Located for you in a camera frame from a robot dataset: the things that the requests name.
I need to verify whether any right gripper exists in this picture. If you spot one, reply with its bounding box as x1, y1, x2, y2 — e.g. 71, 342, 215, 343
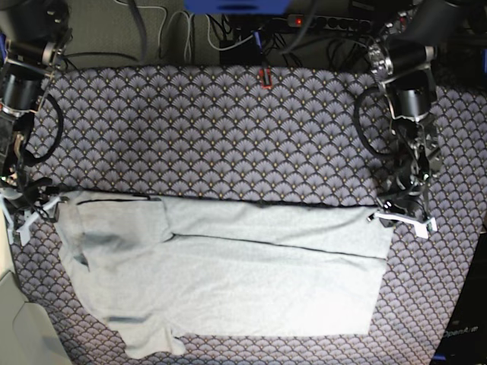
7, 178, 61, 221

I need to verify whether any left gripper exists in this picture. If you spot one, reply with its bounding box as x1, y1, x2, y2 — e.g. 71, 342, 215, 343
376, 163, 434, 227

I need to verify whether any light grey T-shirt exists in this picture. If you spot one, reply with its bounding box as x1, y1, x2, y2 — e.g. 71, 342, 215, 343
55, 192, 393, 359

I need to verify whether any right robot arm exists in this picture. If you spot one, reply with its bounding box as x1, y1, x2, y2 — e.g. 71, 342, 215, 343
1, 1, 72, 218

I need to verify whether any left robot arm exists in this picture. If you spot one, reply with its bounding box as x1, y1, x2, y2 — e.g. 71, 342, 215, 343
368, 1, 473, 238

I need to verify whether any grey plastic bin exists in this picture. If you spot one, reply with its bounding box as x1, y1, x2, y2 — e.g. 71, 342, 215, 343
1, 271, 71, 364

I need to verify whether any fan-patterned table cloth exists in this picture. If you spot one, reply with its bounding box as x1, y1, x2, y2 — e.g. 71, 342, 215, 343
31, 66, 486, 364

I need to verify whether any red black table clamp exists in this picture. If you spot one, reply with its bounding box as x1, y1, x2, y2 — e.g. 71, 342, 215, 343
259, 67, 272, 90

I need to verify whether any black box behind table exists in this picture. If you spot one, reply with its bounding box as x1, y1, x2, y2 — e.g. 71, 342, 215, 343
219, 40, 261, 66

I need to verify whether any blue box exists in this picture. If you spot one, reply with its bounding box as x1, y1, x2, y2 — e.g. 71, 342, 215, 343
183, 0, 290, 15

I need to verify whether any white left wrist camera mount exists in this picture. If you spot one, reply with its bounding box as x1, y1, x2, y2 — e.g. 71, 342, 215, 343
367, 212, 438, 239

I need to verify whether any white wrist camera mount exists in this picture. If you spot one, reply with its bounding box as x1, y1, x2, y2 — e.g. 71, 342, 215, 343
367, 212, 438, 239
1, 188, 68, 246

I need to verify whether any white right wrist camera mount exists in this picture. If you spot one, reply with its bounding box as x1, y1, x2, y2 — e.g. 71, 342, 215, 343
1, 188, 68, 246

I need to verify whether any white cable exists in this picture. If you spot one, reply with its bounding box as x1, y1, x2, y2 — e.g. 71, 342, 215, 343
158, 0, 256, 62

